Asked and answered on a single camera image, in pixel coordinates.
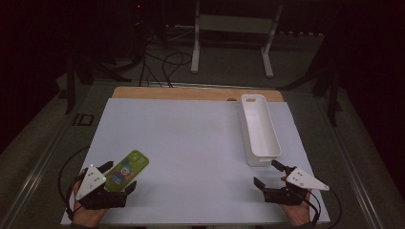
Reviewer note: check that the white table mat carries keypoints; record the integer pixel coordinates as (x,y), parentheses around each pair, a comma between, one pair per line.
(191,152)

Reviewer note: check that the black stand leg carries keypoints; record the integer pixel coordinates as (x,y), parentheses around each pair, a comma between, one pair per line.
(332,105)

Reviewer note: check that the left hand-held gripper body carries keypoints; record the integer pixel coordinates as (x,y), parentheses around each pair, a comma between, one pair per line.
(92,183)

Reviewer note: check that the black floor bracket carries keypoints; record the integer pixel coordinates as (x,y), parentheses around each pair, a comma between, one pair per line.
(75,120)

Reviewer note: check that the white plastic bin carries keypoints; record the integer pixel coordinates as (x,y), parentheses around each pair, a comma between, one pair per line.
(261,130)

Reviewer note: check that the white metal stand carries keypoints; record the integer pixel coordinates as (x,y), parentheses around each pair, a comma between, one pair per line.
(235,24)

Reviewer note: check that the person's left hand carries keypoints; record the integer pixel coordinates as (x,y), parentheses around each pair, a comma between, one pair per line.
(86,217)

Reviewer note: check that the person's right hand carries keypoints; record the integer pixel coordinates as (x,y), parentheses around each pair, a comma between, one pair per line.
(297,214)

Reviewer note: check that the pale power strip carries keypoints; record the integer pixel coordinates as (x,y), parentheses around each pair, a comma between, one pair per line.
(299,33)

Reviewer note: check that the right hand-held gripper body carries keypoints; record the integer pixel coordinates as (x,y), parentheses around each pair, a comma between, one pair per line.
(302,179)

